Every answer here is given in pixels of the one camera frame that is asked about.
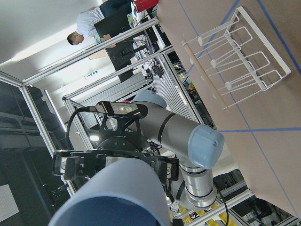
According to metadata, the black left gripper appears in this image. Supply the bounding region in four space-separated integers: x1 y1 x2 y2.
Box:
52 137 179 181

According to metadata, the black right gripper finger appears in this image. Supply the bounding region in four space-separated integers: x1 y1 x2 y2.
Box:
172 218 184 226

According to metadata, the light blue plastic cup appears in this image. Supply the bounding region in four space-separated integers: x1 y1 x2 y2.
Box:
49 158 171 226

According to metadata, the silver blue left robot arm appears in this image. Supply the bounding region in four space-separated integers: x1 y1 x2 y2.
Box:
52 90 224 210

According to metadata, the black computer monitor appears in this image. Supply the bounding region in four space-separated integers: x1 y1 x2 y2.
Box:
93 7 148 83

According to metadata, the person in white shirt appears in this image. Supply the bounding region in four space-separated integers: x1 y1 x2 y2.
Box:
67 0 132 45

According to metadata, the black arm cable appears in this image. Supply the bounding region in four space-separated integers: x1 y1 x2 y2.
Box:
65 106 97 151

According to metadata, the white wire cup holder rack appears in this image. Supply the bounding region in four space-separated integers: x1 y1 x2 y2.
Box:
182 6 291 110

